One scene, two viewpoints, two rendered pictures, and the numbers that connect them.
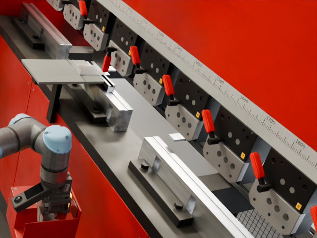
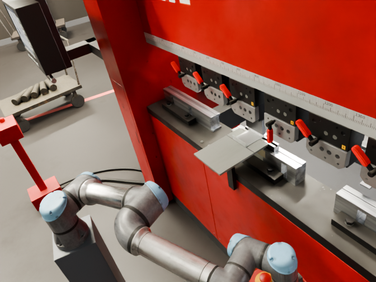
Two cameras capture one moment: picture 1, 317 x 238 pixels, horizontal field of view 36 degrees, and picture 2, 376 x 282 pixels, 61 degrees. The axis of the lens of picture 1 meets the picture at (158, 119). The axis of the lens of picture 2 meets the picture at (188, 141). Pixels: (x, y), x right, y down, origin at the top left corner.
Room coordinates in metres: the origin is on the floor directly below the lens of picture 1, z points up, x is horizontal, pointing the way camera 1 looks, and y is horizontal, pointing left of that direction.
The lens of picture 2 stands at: (0.59, 0.30, 1.86)
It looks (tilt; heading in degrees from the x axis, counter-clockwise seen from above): 36 degrees down; 15
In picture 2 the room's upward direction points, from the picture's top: 12 degrees counter-clockwise
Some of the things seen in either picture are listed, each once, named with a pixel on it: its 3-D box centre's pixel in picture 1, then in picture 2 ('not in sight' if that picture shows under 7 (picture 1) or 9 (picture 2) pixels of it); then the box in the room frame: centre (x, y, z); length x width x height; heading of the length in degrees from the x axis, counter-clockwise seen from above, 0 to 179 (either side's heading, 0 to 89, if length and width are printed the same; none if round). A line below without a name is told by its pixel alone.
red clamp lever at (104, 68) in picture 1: (108, 59); (271, 131); (1.59, 0.23, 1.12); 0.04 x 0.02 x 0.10; 132
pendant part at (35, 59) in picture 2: not in sight; (33, 33); (2.28, 1.50, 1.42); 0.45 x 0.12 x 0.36; 42
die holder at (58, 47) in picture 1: (43, 31); (189, 106); (2.16, 0.65, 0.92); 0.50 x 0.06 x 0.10; 42
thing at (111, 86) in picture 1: (99, 76); (259, 138); (1.74, 0.27, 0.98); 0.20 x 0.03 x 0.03; 42
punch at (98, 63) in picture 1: (100, 59); (255, 124); (1.75, 0.29, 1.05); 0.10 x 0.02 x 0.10; 42
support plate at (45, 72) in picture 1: (62, 71); (230, 149); (1.65, 0.40, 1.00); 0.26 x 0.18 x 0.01; 132
